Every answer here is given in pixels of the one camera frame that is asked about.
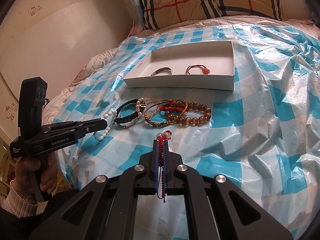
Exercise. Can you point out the blue checkered plastic sheet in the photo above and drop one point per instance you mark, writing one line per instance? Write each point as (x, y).
(250, 130)

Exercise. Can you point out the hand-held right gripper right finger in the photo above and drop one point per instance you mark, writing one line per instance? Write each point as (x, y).
(165, 160)

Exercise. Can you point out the silver bangle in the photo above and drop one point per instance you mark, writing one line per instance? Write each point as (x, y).
(162, 68)

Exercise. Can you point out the person's left forearm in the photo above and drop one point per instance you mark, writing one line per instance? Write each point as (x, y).
(17, 202)

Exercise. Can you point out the white cardboard box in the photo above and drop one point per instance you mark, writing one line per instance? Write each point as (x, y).
(175, 82)

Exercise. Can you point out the cat wall stickers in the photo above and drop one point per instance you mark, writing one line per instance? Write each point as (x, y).
(33, 10)

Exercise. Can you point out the person's left hand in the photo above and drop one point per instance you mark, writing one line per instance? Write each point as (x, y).
(48, 175)

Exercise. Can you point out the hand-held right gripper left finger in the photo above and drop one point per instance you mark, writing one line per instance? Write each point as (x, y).
(156, 160)

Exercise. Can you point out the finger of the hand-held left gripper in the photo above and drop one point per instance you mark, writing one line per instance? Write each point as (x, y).
(96, 127)
(67, 124)

